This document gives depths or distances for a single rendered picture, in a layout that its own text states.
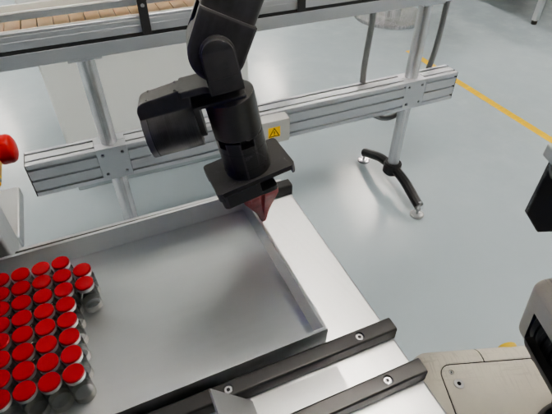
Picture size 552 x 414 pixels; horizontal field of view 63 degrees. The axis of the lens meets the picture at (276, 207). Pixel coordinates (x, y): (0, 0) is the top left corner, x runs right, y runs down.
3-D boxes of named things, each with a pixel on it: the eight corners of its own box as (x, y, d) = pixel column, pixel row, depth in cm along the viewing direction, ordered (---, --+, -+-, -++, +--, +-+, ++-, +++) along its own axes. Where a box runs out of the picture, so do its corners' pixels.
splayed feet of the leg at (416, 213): (412, 222, 195) (420, 196, 186) (353, 159, 230) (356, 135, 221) (428, 216, 198) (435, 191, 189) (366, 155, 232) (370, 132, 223)
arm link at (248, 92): (256, 90, 47) (246, 65, 51) (190, 108, 46) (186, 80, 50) (268, 143, 52) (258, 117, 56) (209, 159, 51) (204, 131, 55)
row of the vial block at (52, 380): (52, 416, 46) (37, 395, 43) (43, 287, 58) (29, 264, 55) (75, 408, 46) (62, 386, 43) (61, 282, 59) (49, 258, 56)
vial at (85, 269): (84, 301, 56) (72, 278, 53) (81, 289, 58) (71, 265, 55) (102, 296, 57) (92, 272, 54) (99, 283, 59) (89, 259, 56)
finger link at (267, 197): (223, 217, 65) (204, 167, 59) (268, 197, 66) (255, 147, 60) (239, 248, 60) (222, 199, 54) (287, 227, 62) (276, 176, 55)
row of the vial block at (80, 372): (75, 408, 46) (62, 386, 43) (61, 282, 59) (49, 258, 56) (98, 399, 47) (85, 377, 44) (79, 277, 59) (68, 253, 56)
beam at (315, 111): (37, 197, 141) (23, 166, 133) (36, 182, 147) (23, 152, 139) (451, 98, 188) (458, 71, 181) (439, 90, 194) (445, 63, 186)
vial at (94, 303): (85, 315, 55) (75, 292, 52) (84, 302, 56) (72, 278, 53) (104, 310, 56) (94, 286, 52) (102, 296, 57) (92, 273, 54)
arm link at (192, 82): (232, 34, 42) (223, 15, 49) (110, 65, 41) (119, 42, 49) (259, 146, 49) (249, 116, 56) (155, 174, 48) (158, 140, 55)
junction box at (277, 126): (258, 147, 157) (257, 125, 151) (253, 140, 161) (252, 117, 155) (289, 140, 161) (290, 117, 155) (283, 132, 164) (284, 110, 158)
